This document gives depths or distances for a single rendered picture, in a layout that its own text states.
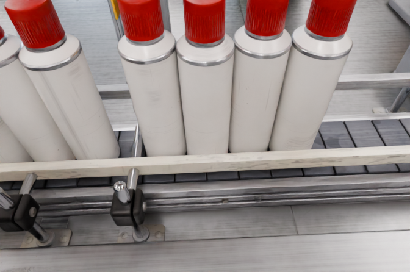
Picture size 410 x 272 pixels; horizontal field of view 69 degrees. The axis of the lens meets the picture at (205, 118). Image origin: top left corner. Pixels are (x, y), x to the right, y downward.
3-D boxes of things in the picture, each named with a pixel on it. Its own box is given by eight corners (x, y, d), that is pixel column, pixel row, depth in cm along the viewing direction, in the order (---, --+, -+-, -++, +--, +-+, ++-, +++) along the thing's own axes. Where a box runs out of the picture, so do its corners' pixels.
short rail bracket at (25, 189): (30, 254, 35) (-32, 206, 26) (47, 204, 39) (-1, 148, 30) (58, 252, 35) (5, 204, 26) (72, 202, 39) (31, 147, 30)
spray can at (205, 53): (194, 175, 36) (180, 16, 21) (182, 143, 39) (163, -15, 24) (234, 163, 37) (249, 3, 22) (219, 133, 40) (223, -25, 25)
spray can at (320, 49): (273, 167, 36) (316, 6, 21) (263, 134, 40) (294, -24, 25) (315, 163, 36) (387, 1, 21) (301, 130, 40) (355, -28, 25)
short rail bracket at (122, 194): (127, 249, 35) (99, 200, 26) (130, 224, 37) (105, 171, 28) (155, 247, 35) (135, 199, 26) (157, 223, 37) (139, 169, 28)
